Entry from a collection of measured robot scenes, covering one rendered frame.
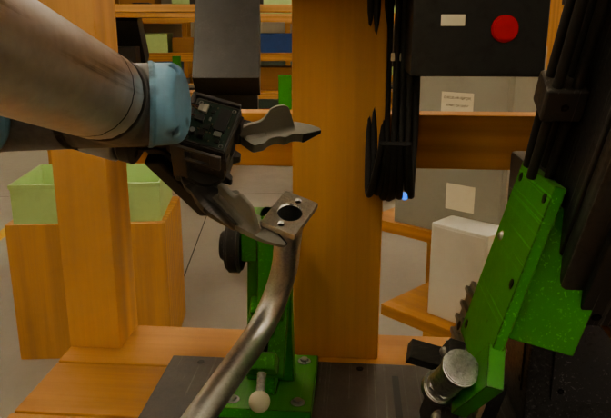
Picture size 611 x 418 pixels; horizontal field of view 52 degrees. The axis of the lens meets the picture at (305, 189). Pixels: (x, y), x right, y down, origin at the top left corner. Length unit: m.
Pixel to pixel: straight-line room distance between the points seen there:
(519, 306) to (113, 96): 0.41
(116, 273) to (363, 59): 0.53
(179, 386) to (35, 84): 0.66
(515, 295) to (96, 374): 0.69
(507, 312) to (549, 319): 0.05
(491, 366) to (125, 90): 0.41
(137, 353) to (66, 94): 0.75
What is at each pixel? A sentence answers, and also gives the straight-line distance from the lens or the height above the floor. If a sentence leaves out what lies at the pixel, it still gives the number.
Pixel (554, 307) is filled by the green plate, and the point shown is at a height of 1.15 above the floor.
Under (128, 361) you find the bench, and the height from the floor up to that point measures 0.88.
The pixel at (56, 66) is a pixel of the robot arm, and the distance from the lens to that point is 0.40.
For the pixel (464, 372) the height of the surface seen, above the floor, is 1.08.
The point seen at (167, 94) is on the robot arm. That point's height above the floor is 1.36.
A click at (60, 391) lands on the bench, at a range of 1.06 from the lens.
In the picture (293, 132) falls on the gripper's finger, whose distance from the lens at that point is 0.71.
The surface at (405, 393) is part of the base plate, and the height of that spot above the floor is 0.90.
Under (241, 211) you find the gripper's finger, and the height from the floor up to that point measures 1.23.
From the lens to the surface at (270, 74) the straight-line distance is 7.54.
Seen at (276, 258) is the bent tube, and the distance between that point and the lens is 0.69.
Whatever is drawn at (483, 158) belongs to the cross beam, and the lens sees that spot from 1.07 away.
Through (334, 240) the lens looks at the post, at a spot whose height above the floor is 1.09.
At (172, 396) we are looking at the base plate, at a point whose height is 0.90.
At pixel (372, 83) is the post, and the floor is 1.33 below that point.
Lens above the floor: 1.41
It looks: 14 degrees down
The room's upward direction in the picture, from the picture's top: straight up
